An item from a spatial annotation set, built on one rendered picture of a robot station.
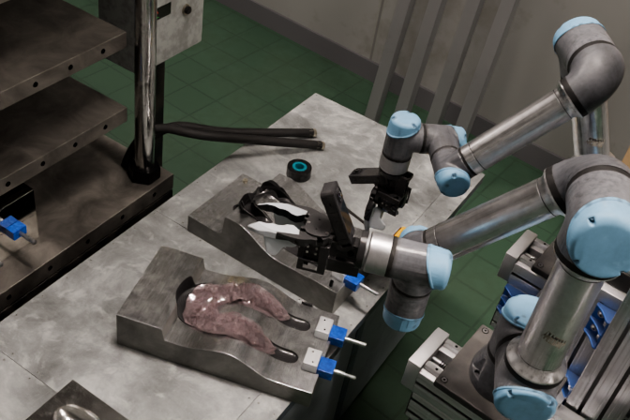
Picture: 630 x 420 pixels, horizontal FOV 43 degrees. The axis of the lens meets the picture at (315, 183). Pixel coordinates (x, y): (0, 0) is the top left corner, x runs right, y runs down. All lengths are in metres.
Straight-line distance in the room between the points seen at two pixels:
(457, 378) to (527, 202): 0.51
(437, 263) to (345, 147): 1.38
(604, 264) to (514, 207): 0.22
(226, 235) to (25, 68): 0.68
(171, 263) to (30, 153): 0.48
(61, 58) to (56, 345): 0.72
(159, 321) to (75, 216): 0.57
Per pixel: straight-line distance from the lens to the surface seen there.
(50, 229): 2.41
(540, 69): 4.16
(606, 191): 1.35
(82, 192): 2.52
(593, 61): 1.83
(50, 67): 2.14
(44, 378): 2.04
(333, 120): 2.88
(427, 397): 1.94
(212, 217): 2.32
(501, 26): 3.69
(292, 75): 4.62
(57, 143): 2.29
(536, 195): 1.48
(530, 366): 1.56
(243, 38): 4.91
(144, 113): 2.40
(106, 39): 2.25
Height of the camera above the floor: 2.42
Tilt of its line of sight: 39 degrees down
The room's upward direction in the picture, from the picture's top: 10 degrees clockwise
